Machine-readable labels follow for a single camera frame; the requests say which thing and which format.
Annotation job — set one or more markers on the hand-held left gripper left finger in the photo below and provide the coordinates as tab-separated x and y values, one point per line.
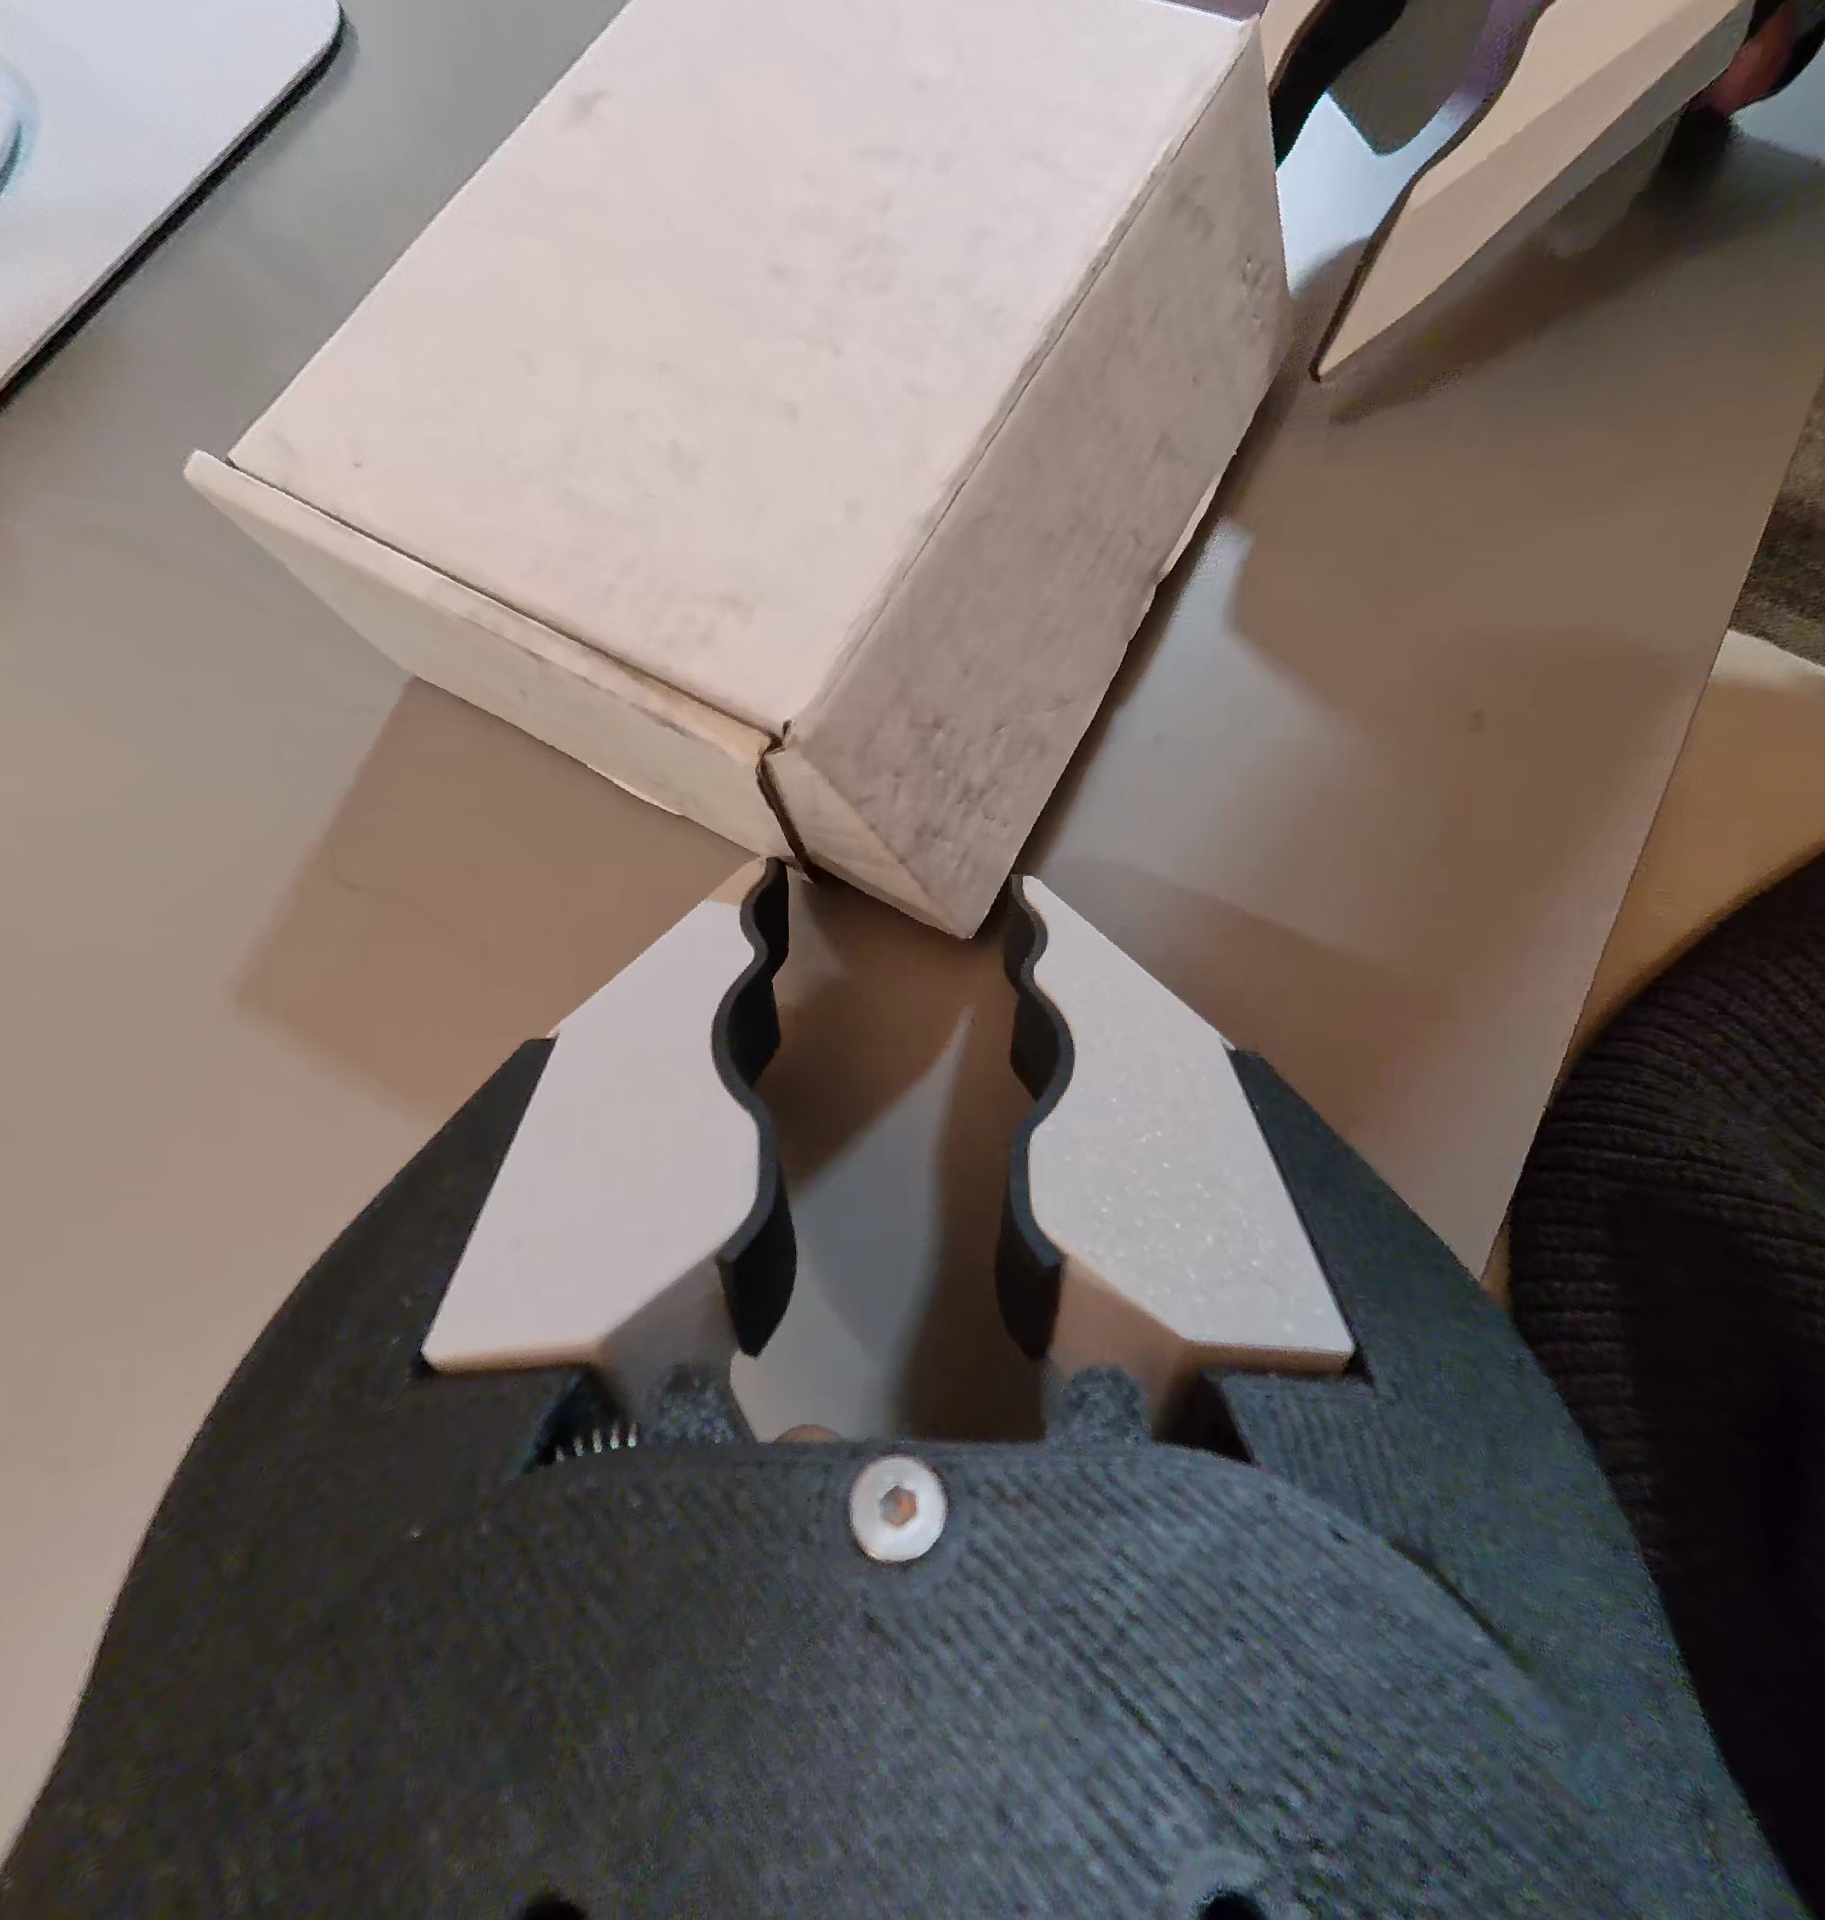
597	1200

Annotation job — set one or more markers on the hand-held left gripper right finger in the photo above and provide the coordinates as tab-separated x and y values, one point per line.
1198	1200

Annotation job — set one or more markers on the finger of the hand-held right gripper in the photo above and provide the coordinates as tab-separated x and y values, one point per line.
1423	61
1542	165

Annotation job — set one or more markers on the white cardboard mailer box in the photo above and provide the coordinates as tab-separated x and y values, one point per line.
792	375

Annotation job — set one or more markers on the grey desk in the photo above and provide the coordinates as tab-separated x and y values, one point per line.
131	901

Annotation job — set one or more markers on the person's right hand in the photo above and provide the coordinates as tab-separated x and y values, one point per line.
1744	76

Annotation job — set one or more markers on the white document stand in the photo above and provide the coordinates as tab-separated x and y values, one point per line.
131	135

